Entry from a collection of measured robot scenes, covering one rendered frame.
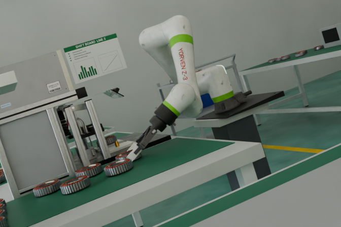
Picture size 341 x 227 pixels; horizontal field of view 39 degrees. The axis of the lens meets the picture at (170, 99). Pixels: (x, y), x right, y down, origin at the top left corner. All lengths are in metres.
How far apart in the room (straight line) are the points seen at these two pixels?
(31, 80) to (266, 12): 7.25
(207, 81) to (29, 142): 1.00
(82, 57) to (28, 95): 5.59
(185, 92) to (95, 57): 5.92
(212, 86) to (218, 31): 6.09
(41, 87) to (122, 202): 1.00
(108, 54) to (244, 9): 2.67
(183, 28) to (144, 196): 1.08
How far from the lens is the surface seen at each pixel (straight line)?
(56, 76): 2.31
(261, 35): 9.04
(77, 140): 2.20
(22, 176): 2.18
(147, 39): 2.40
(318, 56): 4.86
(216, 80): 2.58
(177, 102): 2.02
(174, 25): 2.33
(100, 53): 7.91
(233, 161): 1.56
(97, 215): 1.44
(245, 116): 2.53
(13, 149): 2.17
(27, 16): 7.88
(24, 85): 2.30
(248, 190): 1.13
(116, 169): 1.84
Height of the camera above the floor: 1.07
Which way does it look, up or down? 4 degrees down
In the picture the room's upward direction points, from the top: 18 degrees counter-clockwise
